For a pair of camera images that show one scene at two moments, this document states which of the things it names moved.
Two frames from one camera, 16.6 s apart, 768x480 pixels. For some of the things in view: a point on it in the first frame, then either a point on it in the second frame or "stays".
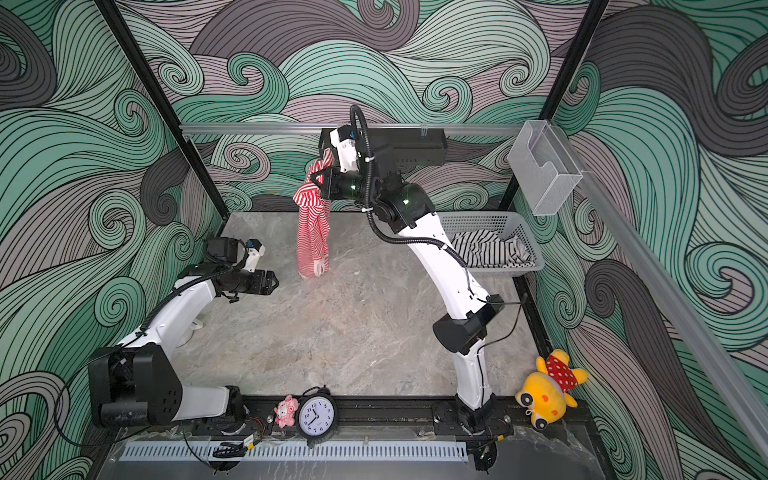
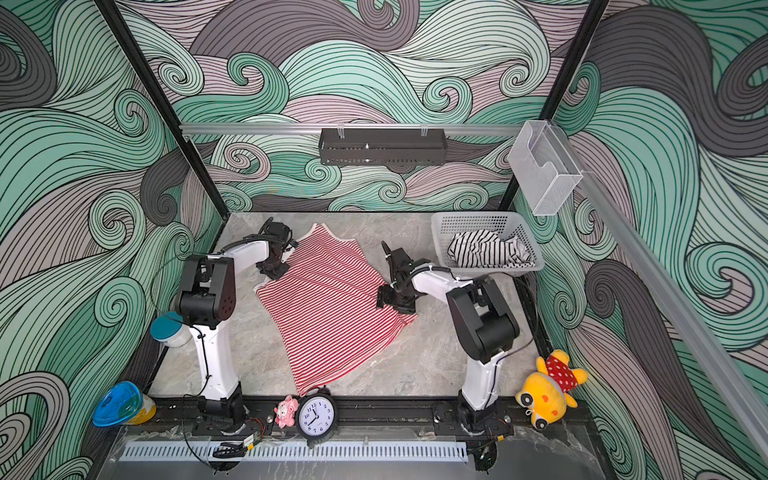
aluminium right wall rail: x=673 y=290 stays
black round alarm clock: x=316 y=414 stays
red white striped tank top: x=314 y=221 → x=324 y=310
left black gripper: x=263 y=287 → x=278 y=274
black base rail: x=363 y=417 stays
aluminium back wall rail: x=351 y=128 stays
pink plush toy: x=285 y=412 stays
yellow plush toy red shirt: x=545 y=393 stays
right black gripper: x=339 y=184 → x=383 y=298
